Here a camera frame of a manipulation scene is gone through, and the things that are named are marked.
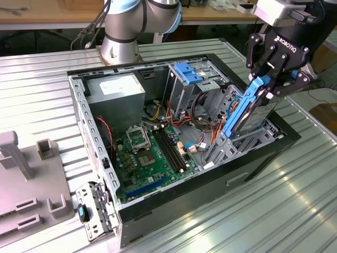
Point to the hard disk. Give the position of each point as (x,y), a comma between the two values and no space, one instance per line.
(256,116)

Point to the white box with dark lid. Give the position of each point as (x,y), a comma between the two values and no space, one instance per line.
(245,8)

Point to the large cardboard box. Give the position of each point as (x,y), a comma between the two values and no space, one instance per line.
(326,58)

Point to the black latch with blue tab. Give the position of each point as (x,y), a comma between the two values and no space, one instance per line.
(83,213)

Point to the grey parts rack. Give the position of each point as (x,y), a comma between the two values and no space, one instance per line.
(29,192)

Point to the blue expansion slot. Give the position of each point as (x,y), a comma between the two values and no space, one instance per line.
(147,186)

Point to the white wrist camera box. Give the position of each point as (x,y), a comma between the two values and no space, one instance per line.
(271,11)

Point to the black open PC case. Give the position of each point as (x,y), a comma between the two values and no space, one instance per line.
(237,168)

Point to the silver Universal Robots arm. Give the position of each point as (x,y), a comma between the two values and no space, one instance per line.
(126,26)

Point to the small cardboard box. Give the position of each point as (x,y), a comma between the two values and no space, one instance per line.
(325,116)

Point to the long wooden desk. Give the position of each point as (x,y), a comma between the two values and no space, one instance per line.
(210,15)

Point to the CPU socket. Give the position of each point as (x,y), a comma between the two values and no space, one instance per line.
(146,159)

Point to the black RAM slot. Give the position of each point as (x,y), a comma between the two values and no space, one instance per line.
(173,151)
(166,153)

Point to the blue carrier in drive cage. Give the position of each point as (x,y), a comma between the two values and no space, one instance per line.
(188,72)

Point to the grey metal disk bay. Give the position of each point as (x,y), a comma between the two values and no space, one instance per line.
(223,150)

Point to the grey power supply unit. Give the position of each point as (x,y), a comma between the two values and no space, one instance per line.
(116,105)

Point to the grey metal drive cage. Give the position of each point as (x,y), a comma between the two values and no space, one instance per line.
(181,97)

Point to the green motherboard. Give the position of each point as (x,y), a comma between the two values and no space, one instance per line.
(155,176)

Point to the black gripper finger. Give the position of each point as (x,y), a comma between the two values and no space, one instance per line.
(255,52)
(300,84)

